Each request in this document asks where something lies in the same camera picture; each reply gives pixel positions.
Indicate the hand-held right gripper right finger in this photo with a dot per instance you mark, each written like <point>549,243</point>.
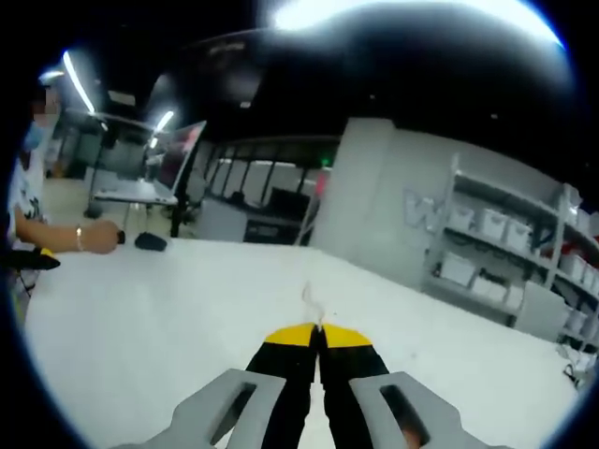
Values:
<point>374,411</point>

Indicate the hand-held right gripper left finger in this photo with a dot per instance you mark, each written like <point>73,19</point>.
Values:
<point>220,411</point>

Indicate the clear resealable bag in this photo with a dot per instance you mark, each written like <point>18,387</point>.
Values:
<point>312,304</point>

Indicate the open laptop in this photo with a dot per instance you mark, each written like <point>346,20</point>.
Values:
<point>185,154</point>

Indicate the small black object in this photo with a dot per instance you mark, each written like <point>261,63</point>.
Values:
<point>121,236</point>

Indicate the black computer mouse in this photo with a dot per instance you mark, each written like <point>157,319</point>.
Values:
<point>150,241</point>

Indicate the blue face mask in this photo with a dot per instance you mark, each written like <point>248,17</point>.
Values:
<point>36,135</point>

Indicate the tube ceiling light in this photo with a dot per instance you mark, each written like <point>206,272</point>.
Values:
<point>164,120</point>
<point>79,82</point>

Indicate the dark low cabinet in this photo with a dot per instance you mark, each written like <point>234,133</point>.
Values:
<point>271,229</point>

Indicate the grey panel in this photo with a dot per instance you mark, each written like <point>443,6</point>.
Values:
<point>545,311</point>

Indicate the row of white storage bins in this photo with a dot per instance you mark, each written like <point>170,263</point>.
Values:
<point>496,222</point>

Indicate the pink object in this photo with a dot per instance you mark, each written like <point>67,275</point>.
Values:
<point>321,183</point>

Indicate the green exit sign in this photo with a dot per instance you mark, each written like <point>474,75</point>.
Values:
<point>325,162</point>

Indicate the grey metal shelving unit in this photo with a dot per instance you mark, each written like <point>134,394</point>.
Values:
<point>557,234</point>

